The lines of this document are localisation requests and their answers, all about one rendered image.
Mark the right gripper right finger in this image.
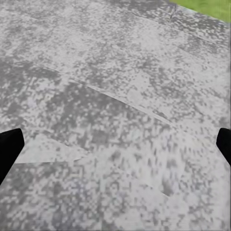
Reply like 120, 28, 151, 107
216, 128, 231, 166

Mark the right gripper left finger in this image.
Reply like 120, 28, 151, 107
0, 128, 25, 185

